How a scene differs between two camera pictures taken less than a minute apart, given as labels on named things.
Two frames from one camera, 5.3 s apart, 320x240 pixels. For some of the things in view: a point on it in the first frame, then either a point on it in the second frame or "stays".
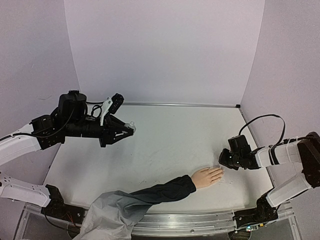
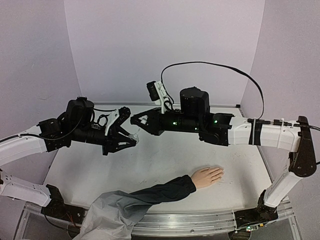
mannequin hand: (206, 177) stays
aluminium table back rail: (184, 104) stays
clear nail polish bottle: (131, 125) to (134, 136)
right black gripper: (225, 160) to (155, 121)
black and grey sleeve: (112, 215) stays
